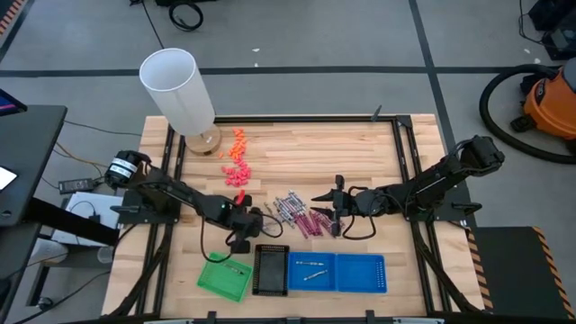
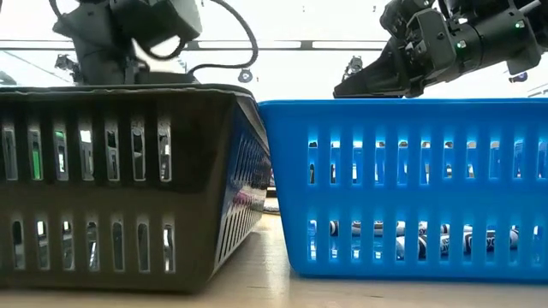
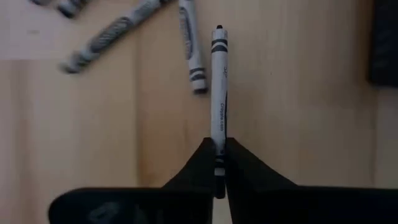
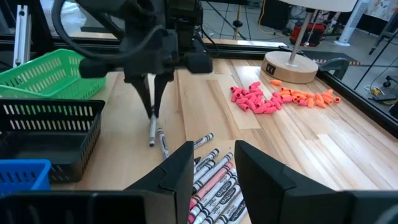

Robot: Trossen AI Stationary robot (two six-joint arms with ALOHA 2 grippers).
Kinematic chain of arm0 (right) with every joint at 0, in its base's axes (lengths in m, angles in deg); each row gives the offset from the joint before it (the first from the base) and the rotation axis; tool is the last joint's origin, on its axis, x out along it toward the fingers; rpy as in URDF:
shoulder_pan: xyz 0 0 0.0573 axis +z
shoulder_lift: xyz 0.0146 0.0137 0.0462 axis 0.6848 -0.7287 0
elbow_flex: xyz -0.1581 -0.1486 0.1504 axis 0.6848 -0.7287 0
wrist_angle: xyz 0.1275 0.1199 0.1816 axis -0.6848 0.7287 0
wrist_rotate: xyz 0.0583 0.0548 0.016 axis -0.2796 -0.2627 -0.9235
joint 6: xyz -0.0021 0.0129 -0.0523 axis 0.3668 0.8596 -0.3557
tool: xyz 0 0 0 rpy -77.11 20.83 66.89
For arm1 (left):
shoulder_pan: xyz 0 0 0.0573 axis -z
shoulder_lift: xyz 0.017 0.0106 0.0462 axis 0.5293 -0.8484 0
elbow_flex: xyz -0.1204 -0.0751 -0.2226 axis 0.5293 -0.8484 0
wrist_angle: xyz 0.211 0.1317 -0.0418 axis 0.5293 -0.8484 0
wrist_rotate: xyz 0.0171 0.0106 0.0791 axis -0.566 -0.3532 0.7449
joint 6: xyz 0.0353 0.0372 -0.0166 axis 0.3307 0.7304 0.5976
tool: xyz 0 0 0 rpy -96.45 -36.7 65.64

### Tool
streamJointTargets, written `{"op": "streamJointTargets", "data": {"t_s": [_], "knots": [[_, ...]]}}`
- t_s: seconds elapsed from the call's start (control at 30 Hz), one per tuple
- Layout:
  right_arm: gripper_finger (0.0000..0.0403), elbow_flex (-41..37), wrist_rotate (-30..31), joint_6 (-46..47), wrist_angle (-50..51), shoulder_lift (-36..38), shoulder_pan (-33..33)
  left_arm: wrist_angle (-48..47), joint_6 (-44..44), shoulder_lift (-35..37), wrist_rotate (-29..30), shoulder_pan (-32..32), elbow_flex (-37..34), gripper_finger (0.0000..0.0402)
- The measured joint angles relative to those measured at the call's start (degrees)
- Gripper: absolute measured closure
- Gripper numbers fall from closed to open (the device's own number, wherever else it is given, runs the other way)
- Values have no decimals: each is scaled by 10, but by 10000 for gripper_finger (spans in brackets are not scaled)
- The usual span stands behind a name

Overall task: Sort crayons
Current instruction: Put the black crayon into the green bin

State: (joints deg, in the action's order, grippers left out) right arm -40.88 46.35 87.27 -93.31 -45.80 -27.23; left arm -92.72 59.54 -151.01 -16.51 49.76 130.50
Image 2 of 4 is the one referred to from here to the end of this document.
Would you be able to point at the dark ceiling fixture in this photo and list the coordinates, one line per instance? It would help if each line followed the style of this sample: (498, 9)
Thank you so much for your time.
(518, 77)

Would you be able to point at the black ceiling mounted device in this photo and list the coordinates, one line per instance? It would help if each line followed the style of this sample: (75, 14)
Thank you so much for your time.
(64, 63)

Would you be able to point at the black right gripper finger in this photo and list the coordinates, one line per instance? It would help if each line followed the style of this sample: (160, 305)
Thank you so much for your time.
(385, 68)
(377, 91)

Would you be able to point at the black plastic basket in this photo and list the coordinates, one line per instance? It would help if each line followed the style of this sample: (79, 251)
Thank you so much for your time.
(201, 171)

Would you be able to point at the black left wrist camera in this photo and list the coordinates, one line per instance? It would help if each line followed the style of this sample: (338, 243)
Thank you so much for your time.
(171, 17)

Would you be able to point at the black ceiling mounted camera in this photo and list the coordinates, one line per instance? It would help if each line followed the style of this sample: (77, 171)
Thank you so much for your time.
(353, 68)

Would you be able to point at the black ceiling light track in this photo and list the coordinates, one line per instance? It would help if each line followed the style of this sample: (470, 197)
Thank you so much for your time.
(306, 45)

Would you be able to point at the round ceiling fixture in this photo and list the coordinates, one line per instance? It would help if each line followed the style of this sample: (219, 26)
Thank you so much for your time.
(245, 75)

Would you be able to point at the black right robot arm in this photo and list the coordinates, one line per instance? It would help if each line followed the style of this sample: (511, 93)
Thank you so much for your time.
(492, 34)

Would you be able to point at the blue plastic basket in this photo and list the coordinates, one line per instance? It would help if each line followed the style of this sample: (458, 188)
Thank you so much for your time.
(291, 205)

